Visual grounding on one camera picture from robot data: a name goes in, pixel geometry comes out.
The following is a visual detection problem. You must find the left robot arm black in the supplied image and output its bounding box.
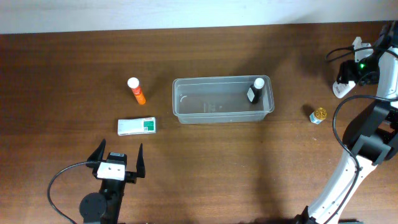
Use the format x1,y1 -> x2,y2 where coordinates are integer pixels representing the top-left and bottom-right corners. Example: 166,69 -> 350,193
79,140 -> 146,223

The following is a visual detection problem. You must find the small jar gold lid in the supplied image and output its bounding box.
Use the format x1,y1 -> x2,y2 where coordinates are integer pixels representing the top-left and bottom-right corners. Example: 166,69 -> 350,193
310,108 -> 327,124

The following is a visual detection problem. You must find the orange tablet tube white cap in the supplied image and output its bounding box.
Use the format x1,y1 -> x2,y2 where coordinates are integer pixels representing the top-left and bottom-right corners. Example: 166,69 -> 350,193
127,77 -> 146,105

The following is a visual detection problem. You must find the white green medicine box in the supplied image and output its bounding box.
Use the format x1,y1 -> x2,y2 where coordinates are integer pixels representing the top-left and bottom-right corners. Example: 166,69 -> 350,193
117,117 -> 156,136

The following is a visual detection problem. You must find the clear plastic container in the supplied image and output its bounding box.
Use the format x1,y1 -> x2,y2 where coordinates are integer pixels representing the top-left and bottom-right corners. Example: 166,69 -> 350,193
172,75 -> 275,124

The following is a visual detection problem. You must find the dark bottle white cap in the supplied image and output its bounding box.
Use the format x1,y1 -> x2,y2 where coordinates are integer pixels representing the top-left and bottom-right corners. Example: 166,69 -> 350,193
247,78 -> 265,104

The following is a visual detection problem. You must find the white spray bottle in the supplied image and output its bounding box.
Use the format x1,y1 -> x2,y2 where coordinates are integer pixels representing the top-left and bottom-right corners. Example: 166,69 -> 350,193
332,81 -> 356,99

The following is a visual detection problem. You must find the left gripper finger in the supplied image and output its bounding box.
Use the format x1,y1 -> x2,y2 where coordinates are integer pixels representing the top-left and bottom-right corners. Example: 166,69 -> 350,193
87,139 -> 106,162
136,144 -> 146,178

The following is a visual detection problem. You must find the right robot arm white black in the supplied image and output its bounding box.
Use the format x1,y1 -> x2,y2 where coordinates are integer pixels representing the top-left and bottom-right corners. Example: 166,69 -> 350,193
294,21 -> 397,224

